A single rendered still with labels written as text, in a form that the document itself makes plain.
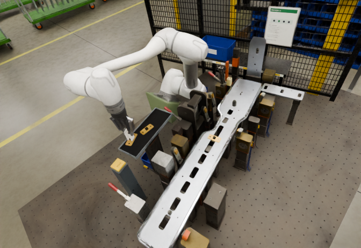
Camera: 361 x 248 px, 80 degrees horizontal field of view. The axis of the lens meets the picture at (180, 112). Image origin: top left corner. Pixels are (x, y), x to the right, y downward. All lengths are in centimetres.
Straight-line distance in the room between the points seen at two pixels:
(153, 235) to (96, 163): 91
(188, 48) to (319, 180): 120
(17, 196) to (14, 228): 38
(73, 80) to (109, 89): 19
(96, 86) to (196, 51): 60
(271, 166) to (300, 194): 24
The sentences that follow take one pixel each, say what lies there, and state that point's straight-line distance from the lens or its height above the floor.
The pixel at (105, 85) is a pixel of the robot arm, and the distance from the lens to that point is 93.
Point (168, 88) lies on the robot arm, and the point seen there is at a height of 98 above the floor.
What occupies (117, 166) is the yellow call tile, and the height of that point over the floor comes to 116.
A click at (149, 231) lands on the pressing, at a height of 100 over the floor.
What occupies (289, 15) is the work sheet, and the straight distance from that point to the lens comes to 194.
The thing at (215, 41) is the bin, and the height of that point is 111.
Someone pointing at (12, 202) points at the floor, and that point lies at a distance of 318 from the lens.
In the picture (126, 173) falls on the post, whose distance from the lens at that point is 127.
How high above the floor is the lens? 212
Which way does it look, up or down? 45 degrees down
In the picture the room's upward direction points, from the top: 11 degrees counter-clockwise
